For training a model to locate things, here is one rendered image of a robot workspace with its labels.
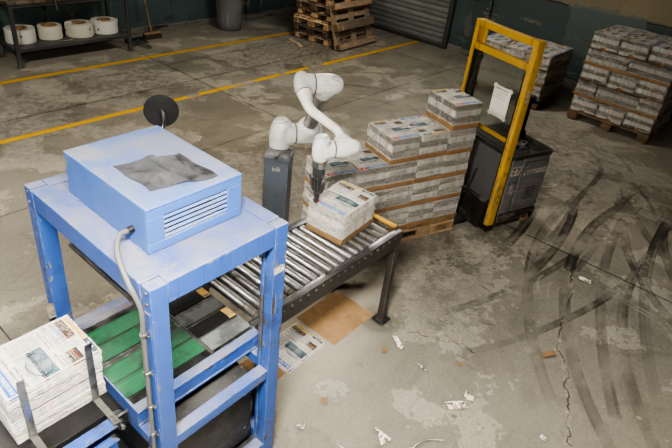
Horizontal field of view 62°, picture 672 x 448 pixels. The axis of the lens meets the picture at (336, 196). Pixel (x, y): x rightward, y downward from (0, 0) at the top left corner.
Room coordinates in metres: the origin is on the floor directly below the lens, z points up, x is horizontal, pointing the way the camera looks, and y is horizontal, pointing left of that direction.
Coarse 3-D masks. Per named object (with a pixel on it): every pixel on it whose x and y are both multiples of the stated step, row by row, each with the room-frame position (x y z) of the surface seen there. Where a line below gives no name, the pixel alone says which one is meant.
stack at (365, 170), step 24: (312, 168) 3.99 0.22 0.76; (336, 168) 3.91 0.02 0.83; (360, 168) 3.96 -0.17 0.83; (384, 168) 4.05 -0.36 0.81; (408, 168) 4.19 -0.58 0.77; (432, 168) 4.33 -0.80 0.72; (312, 192) 3.95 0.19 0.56; (384, 192) 4.07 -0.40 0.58; (408, 192) 4.20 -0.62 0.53; (432, 192) 4.35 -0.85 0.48; (384, 216) 4.10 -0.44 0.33; (408, 216) 4.24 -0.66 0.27
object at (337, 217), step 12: (324, 192) 3.17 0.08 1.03; (312, 204) 3.04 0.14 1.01; (324, 204) 3.01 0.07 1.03; (336, 204) 3.03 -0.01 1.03; (348, 204) 3.05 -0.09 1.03; (312, 216) 3.05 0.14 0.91; (324, 216) 2.99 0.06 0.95; (336, 216) 2.94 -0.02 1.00; (348, 216) 2.94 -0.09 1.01; (324, 228) 2.99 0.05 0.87; (336, 228) 2.94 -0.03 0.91; (348, 228) 2.97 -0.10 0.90
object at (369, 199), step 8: (336, 184) 3.29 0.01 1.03; (344, 184) 3.30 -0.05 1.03; (352, 184) 3.32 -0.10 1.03; (344, 192) 3.20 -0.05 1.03; (352, 192) 3.21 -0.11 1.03; (360, 192) 3.22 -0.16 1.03; (368, 192) 3.24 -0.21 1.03; (360, 200) 3.12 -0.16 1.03; (368, 200) 3.13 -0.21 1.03; (368, 208) 3.15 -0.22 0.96; (368, 216) 3.17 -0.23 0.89; (360, 224) 3.09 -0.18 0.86
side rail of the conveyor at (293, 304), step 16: (384, 240) 3.03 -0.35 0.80; (400, 240) 3.17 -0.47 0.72; (352, 256) 2.82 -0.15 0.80; (368, 256) 2.88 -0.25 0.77; (336, 272) 2.64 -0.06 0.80; (352, 272) 2.76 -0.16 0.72; (304, 288) 2.46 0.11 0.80; (320, 288) 2.52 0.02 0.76; (288, 304) 2.31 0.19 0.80; (304, 304) 2.42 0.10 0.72; (256, 320) 2.16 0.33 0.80
